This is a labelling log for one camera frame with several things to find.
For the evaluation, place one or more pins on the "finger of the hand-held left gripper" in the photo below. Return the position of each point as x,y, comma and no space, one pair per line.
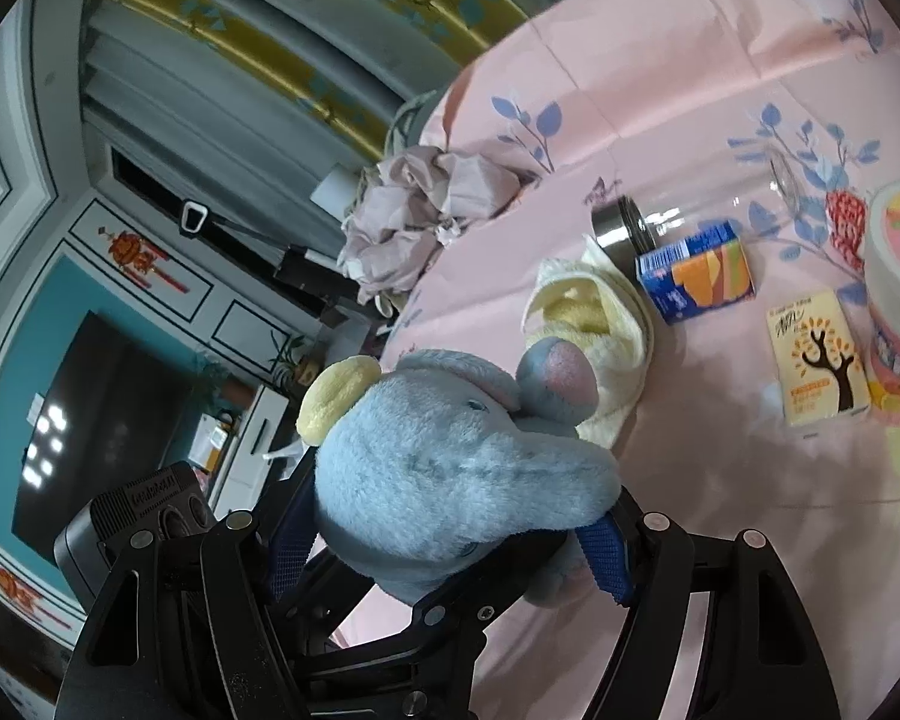
450,615

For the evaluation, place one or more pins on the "white box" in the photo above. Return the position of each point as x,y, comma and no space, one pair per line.
334,189

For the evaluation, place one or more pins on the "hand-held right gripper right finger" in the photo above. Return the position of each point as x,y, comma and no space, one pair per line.
607,555

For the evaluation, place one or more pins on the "red white printed packet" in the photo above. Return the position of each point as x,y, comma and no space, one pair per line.
846,229

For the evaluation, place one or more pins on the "pink printed bed sheet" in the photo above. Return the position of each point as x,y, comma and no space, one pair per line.
682,52

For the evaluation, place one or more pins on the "red wall sticker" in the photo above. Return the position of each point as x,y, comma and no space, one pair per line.
15,589
131,251

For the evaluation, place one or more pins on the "yellow tissue pack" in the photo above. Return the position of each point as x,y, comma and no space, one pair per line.
817,360

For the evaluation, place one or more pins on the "yellowish box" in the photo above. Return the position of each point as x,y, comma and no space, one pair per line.
210,442

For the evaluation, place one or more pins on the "blue elephant plush toy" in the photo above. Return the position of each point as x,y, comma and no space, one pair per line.
450,465

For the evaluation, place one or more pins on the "cream fleece towel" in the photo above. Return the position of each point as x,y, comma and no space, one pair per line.
615,315

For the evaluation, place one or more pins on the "green potted plant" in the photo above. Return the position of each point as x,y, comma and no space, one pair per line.
214,382
296,360

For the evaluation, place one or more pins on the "clear glass jar metal lid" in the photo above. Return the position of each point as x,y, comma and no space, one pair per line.
615,229

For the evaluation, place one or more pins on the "grey curtain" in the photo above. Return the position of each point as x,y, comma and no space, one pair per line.
270,30

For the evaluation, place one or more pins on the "black flat television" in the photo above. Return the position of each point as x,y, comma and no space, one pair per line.
97,405

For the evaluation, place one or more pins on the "blue orange juice box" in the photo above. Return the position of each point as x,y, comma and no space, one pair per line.
712,270

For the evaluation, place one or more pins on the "crumpled pale pink cloth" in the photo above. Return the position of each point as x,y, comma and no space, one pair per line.
420,195

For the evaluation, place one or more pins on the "white television cabinet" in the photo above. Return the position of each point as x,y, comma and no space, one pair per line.
266,420

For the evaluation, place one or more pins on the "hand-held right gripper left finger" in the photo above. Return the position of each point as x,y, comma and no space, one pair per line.
292,547

